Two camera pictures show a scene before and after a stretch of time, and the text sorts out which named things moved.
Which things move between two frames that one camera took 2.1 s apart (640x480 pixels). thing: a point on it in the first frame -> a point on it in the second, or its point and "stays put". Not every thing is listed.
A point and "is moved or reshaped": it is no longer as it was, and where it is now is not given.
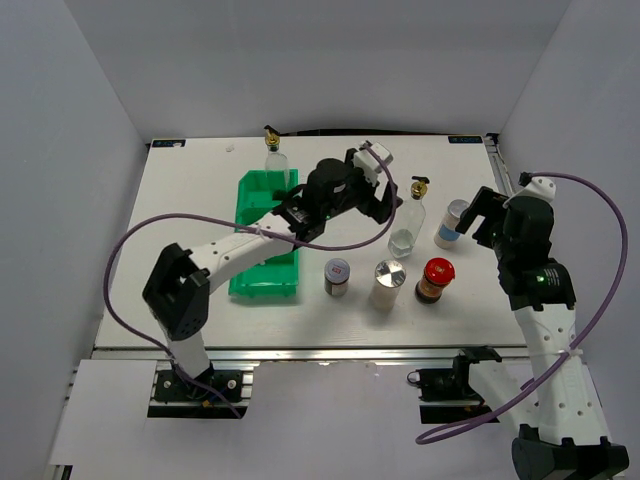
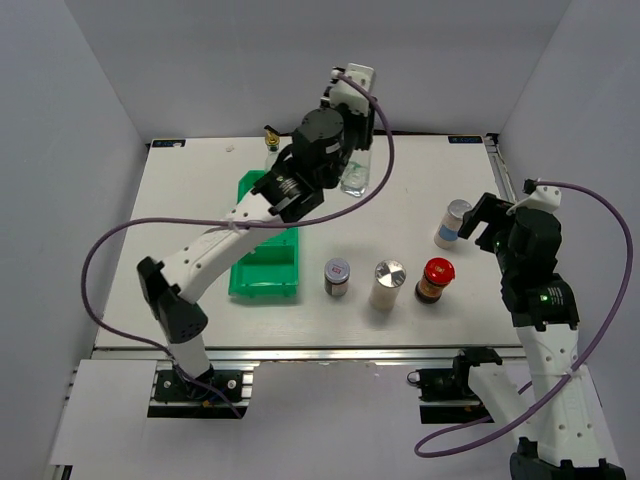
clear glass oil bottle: x=409 y=219 is moved or reshaped
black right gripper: x=487 y=204 stays put
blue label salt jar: x=446 y=235 stays put
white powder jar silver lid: x=389 y=274 stays put
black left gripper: x=379 y=211 -> x=363 y=123
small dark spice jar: x=336 y=275 stays put
